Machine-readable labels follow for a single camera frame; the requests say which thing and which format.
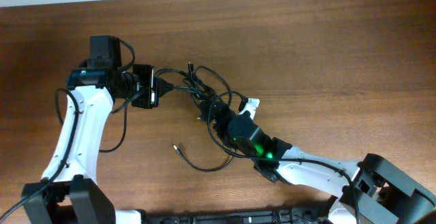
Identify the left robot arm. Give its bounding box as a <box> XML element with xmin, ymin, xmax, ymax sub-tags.
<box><xmin>21</xmin><ymin>35</ymin><xmax>159</xmax><ymax>223</ymax></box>

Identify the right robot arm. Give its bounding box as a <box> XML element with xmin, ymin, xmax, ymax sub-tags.
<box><xmin>199</xmin><ymin>99</ymin><xmax>435</xmax><ymax>223</ymax></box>

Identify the black cable bundle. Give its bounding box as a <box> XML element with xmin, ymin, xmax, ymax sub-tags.
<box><xmin>155</xmin><ymin>60</ymin><xmax>248</xmax><ymax>173</ymax></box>

